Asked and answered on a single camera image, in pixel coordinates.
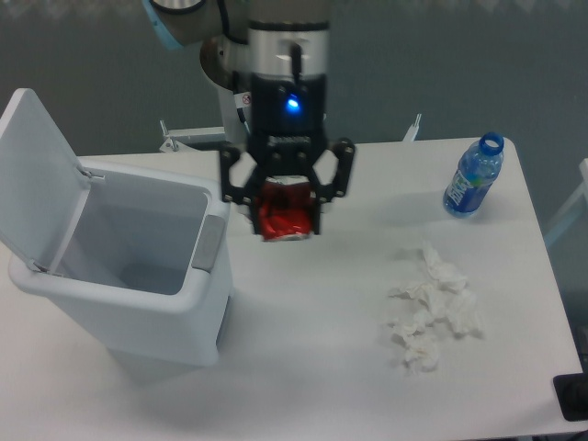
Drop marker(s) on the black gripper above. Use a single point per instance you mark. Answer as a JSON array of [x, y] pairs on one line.
[[289, 133]]

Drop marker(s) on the crushed red soda can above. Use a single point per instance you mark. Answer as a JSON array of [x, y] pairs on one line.
[[285, 211]]

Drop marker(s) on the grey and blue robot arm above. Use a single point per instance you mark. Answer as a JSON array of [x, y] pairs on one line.
[[268, 60]]

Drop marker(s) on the white trash can with lid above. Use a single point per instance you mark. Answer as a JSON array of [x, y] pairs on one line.
[[137, 257]]

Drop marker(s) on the crumpled white tissue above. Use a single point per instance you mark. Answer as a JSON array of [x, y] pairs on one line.
[[463, 316], [421, 353], [445, 274], [419, 304]]

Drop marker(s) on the blue plastic drink bottle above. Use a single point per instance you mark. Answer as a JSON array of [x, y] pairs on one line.
[[478, 168]]

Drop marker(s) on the black device at table edge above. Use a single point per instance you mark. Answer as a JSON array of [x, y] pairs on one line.
[[571, 390]]

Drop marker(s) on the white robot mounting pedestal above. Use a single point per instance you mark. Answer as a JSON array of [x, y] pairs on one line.
[[226, 64]]

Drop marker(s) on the white metal frame bracket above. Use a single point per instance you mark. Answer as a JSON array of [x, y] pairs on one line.
[[200, 139]]

